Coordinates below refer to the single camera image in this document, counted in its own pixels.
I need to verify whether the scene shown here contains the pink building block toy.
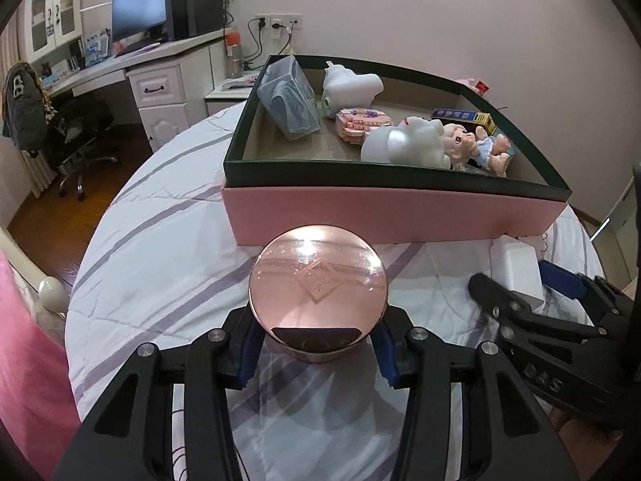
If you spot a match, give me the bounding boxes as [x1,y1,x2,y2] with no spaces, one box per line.
[335,107,394,147]

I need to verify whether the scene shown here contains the blue and white desk boxes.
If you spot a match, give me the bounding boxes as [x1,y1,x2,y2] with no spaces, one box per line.
[83,30,111,68]

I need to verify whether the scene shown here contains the pink storage box green rim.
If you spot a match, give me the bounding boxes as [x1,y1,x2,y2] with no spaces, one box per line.
[222,54,573,246]

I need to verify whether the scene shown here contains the clear bottle with orange cap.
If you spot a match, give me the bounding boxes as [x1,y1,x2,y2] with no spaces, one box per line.
[224,26,244,78]

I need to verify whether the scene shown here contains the white hutch cabinet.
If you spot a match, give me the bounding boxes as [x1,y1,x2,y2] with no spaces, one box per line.
[24,0,83,53]

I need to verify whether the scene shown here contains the white door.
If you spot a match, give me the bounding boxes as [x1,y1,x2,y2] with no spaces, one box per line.
[591,175,641,286]

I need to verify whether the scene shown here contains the white desk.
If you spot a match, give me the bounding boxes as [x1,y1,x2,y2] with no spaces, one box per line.
[30,27,226,98]

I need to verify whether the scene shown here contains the white radiator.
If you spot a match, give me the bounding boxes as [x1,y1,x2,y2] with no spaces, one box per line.
[20,153,58,198]

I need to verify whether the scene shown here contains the black power cables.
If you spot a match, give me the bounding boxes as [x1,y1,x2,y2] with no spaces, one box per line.
[248,19,296,68]

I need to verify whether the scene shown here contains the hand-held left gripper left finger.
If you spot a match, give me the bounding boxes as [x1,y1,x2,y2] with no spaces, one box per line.
[52,308,266,481]

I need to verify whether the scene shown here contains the pearl white figurine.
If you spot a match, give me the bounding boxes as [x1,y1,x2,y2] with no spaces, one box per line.
[361,116,454,170]

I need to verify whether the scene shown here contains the small doll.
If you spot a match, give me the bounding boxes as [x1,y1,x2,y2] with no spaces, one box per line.
[441,123,512,177]

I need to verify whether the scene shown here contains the rose gold compact case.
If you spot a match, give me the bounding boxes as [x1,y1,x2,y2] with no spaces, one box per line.
[248,225,390,364]

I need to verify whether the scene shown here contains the white wall outlet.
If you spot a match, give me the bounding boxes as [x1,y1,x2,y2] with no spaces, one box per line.
[254,12,304,31]

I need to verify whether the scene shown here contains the black computer monitor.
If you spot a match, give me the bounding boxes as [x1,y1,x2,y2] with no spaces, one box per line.
[111,0,168,43]

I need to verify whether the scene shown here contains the white bedpost knob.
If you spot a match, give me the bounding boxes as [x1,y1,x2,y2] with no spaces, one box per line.
[39,277,68,319]

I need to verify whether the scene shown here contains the black computer tower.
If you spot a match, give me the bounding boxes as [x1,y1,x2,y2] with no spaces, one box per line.
[165,0,224,41]

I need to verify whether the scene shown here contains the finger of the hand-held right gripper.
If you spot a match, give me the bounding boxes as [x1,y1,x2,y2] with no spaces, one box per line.
[538,258,638,329]
[468,273,602,342]

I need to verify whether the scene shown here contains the clear plastic floss box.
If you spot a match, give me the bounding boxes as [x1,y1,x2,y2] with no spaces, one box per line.
[258,56,321,142]

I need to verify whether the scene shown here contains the black white patterned jacket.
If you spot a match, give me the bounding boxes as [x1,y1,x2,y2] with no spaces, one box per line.
[2,60,66,154]

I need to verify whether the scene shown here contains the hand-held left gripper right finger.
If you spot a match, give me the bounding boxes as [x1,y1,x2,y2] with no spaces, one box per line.
[371,308,572,481]

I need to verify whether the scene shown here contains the black office chair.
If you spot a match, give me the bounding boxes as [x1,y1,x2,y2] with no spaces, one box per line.
[42,95,121,198]

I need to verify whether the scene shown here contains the small white box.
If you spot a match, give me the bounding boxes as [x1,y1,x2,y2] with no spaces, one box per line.
[491,234,546,314]

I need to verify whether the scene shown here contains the white drawer cabinet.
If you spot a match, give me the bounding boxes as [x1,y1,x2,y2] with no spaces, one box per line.
[125,55,194,154]

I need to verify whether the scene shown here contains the white plug device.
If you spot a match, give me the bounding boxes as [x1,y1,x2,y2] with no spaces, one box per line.
[322,60,385,119]

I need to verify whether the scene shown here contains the white nightstand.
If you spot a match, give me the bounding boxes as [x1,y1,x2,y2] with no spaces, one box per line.
[204,73,261,106]

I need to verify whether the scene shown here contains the narrow blue box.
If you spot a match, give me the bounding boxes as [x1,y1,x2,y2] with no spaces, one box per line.
[431,107,496,133]

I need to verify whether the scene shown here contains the pink blanket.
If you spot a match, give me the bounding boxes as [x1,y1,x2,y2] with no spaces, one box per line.
[0,251,83,481]

